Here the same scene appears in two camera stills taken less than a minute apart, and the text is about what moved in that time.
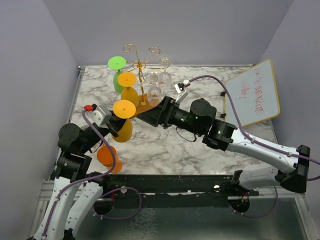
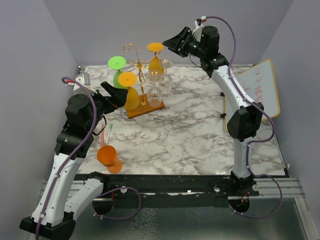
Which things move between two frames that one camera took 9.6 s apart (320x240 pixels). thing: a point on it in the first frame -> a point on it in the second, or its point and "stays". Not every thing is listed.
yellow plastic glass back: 127,79 stays
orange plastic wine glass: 105,156 stays
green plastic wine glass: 118,63 stays
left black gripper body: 112,124 -> 104,106
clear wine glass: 154,93 stays
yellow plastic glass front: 124,109 -> 155,66
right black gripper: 161,114 -> 186,35
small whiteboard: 254,94 stays
